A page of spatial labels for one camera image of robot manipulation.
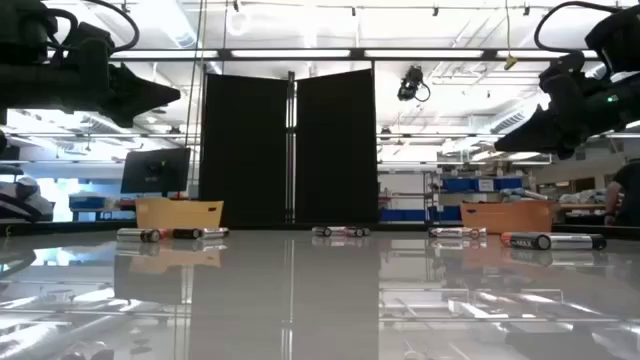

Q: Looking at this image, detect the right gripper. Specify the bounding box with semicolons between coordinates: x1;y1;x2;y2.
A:
493;69;640;161

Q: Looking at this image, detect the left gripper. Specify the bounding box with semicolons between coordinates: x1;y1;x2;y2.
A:
0;61;182;129

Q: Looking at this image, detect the blue storage bin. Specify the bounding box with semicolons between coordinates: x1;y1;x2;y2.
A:
441;177;479;193
378;207;429;223
493;176;524;192
428;204;462;223
68;193;108;211

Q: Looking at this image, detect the grey rolled tube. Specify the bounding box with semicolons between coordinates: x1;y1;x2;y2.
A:
499;187;550;202

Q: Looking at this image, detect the black computer monitor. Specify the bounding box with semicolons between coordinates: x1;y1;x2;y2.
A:
119;146;193;199

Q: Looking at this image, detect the right cardboard box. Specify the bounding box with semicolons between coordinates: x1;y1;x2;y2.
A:
459;199;557;235

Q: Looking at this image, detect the person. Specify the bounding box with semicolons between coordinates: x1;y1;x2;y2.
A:
602;158;640;228
0;174;55;222

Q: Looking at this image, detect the black folding screen panel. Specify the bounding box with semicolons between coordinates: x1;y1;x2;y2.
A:
293;68;380;225
198;72;292;225

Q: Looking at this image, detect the yellow plastic bin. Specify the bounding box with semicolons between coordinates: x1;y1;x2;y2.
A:
134;197;225;231

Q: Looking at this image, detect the black hanging cable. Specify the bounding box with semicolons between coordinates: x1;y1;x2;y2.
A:
182;0;207;151

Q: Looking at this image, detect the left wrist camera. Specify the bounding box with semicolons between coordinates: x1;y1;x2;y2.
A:
62;22;117;69

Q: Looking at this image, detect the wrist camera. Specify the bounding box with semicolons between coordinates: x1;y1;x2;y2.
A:
537;49;587;94
62;22;117;69

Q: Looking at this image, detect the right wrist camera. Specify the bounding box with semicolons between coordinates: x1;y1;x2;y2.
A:
537;49;587;94

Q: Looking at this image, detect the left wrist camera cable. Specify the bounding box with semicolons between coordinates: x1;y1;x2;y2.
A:
47;0;141;55

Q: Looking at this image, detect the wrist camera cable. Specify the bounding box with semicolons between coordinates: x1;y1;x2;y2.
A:
47;0;141;55
532;0;626;55

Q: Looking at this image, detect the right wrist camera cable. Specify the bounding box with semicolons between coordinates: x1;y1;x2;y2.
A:
532;0;626;55

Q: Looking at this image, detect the black overhead camera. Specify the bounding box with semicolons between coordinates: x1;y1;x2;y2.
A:
396;63;432;104

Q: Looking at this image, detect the black table frame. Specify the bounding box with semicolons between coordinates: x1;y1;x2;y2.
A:
0;219;640;239

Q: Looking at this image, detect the black overhead frame bar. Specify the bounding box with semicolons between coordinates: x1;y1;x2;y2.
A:
44;47;601;63

